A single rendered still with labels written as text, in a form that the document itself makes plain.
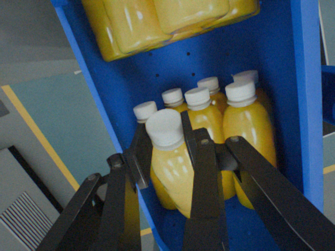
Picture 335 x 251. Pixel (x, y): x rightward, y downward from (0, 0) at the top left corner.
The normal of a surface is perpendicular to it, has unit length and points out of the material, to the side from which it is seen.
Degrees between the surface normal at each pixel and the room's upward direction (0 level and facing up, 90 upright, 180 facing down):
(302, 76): 58
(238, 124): 38
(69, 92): 0
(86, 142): 0
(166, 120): 65
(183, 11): 22
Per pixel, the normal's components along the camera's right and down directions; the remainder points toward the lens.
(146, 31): 0.17, 0.29
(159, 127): -0.27, -0.67
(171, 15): -0.58, 0.43
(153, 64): 0.46, 0.18
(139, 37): -0.08, 0.36
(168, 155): -0.29, -0.23
